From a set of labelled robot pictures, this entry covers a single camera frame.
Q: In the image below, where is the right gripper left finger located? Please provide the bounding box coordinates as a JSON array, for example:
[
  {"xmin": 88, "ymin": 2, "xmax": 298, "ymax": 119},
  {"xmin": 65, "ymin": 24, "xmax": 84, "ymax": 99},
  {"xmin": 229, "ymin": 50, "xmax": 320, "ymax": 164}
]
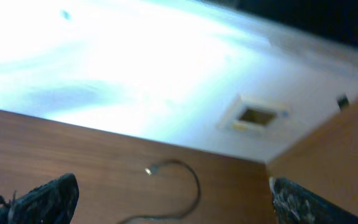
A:
[{"xmin": 0, "ymin": 173, "xmax": 79, "ymax": 224}]

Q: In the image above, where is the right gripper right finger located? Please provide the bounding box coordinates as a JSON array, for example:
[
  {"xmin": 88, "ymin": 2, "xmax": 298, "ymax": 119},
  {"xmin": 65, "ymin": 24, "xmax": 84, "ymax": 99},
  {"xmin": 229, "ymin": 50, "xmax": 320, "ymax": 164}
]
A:
[{"xmin": 269, "ymin": 177, "xmax": 358, "ymax": 224}]

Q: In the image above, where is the black USB cable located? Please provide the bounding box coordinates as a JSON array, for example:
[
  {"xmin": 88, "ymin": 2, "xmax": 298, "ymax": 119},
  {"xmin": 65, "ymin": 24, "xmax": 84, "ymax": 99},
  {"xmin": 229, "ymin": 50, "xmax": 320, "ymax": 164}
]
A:
[{"xmin": 116, "ymin": 159, "xmax": 202, "ymax": 224}]

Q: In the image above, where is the brown side panel board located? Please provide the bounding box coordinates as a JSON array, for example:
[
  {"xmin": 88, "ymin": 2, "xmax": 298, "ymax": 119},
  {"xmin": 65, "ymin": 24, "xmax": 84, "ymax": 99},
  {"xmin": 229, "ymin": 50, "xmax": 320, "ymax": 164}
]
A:
[{"xmin": 267, "ymin": 100, "xmax": 358, "ymax": 216}]

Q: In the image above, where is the white wall outlet plate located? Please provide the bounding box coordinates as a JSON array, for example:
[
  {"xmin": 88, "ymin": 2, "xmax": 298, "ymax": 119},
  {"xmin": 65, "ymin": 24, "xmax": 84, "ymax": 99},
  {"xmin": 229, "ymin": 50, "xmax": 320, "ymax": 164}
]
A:
[{"xmin": 217, "ymin": 95, "xmax": 291, "ymax": 134}]

